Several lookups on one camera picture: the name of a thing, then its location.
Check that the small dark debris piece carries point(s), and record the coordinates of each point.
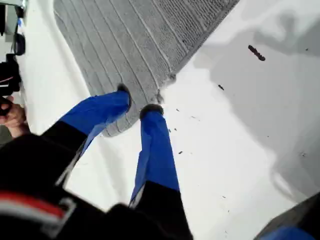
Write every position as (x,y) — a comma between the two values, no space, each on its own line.
(256,53)

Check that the grey striped square towel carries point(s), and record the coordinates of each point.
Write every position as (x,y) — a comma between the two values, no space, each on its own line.
(125,37)

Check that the person's hand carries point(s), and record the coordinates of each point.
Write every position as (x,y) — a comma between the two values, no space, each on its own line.
(16,120)

